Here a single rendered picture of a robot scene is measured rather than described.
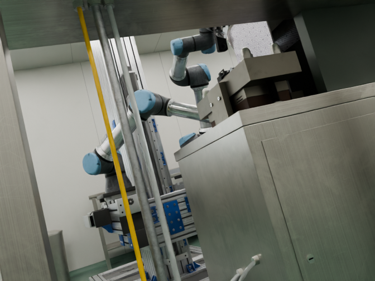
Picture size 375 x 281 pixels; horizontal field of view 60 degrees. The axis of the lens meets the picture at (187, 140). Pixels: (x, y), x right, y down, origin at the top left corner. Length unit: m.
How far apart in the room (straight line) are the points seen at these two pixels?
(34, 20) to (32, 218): 0.38
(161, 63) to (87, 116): 1.38
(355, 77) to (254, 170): 0.42
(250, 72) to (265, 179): 0.27
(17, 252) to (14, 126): 0.18
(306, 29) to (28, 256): 0.85
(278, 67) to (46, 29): 0.56
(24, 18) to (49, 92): 4.19
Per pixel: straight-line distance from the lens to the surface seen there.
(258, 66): 0.88
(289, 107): 0.88
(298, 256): 0.84
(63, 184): 4.63
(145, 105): 1.58
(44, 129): 4.76
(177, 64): 1.74
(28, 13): 0.70
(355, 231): 0.94
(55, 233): 4.14
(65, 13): 0.71
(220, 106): 0.98
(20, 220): 0.52
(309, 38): 1.00
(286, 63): 0.92
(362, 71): 1.07
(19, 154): 0.53
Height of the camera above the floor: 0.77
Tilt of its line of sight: 7 degrees up
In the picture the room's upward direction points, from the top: 15 degrees counter-clockwise
